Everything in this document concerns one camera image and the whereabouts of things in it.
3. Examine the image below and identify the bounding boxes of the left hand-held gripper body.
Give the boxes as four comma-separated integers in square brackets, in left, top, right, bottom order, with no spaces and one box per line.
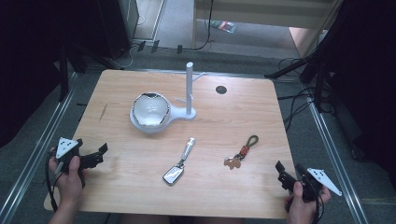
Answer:
[54,136,87,189]

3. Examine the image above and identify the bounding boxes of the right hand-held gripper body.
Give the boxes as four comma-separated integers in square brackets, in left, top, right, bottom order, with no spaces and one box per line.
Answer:
[298,167,344,203]

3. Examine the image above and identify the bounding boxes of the orange and green keychain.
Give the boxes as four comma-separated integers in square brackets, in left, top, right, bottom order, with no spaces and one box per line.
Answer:
[223,134,260,171]

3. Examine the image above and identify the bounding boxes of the white car key with strap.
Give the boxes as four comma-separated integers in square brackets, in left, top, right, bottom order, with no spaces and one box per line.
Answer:
[162,137,196,187]

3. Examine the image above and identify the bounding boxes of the white key stand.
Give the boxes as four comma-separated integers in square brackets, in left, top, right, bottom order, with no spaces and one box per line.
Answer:
[129,61,206,135]

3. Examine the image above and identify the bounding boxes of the person's right hand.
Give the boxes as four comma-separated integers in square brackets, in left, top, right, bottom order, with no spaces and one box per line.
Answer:
[283,181,332,219]

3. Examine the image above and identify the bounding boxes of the person's left hand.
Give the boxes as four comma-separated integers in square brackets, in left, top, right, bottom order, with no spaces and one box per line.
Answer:
[48,147,90,213]

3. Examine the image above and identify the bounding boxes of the white egg-shaped bowl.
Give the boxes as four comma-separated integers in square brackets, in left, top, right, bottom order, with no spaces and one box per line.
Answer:
[132,91,172,127]

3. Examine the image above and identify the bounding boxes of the black metal stand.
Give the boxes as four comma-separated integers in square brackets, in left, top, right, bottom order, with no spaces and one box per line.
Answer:
[58,46,71,103]
[264,0,347,113]

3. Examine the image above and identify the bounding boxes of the person's legs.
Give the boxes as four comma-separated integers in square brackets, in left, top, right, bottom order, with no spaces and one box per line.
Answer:
[118,213,246,224]

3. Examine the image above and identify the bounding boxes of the dark cabinet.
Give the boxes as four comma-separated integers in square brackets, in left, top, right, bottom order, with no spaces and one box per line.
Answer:
[96,0,140,61]

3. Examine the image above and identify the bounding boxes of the colourful packet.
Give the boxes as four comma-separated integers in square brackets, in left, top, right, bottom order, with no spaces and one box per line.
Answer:
[210,20,237,34]

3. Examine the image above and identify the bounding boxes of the light wooden furniture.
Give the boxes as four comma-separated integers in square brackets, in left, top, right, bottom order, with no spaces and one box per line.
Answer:
[191,0,344,59]

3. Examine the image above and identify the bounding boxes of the aluminium floor rail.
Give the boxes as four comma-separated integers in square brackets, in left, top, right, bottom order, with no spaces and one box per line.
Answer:
[0,71,78,224]
[306,96,370,224]

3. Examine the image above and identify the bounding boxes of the right hand-held gripper cable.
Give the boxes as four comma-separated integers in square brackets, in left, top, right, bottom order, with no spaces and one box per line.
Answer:
[311,183,326,224]

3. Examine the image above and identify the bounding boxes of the hand-held gripper cable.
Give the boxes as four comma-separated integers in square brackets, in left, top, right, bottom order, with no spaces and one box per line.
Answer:
[311,183,326,224]
[44,154,64,213]

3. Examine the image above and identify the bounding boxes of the left hand-held gripper cable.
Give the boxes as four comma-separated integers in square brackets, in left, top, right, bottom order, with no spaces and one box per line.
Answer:
[44,154,64,213]

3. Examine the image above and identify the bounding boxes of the bundle of black cables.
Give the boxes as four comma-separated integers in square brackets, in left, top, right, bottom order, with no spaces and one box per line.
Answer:
[276,57,316,133]

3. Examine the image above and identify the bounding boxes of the white floor cable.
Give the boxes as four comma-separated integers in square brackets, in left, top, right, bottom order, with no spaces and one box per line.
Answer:
[108,13,148,70]

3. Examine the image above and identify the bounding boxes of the black floor cable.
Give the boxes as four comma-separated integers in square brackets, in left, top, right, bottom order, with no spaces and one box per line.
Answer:
[183,0,216,52]

